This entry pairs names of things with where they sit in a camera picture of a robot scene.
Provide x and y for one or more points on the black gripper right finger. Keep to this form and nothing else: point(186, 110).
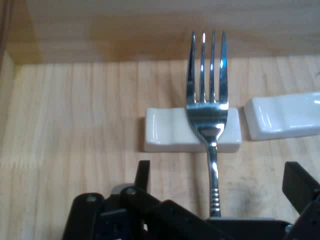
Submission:
point(305, 190)

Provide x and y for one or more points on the wooden drawer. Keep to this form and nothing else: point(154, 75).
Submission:
point(75, 112)

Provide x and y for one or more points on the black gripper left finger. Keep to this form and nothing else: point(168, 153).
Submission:
point(130, 215)

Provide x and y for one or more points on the silver metal fork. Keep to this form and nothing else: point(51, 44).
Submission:
point(207, 117)

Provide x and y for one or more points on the white ceramic cutlery rest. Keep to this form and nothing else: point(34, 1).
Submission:
point(280, 117)
point(165, 130)

